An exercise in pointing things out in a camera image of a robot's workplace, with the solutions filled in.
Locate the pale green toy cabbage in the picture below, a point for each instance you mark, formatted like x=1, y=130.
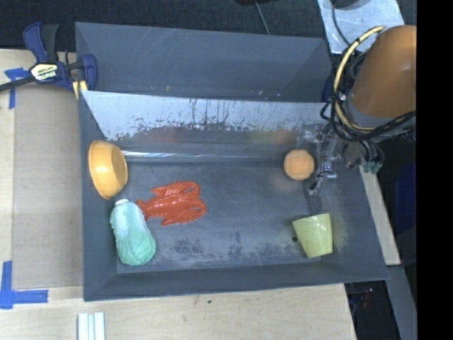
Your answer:
x=132, y=236

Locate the orange plastic bowl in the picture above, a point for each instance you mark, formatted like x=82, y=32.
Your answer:
x=106, y=170

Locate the grey metal bin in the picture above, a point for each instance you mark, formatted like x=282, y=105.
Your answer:
x=230, y=204

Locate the yellow-green cup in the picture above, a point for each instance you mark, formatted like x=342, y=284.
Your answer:
x=315, y=236

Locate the red toy lobster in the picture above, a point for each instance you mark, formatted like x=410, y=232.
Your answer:
x=173, y=204

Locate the orange ball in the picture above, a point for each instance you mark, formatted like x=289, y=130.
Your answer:
x=299, y=165

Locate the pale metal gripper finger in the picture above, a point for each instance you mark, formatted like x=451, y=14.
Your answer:
x=312, y=136
x=323, y=179

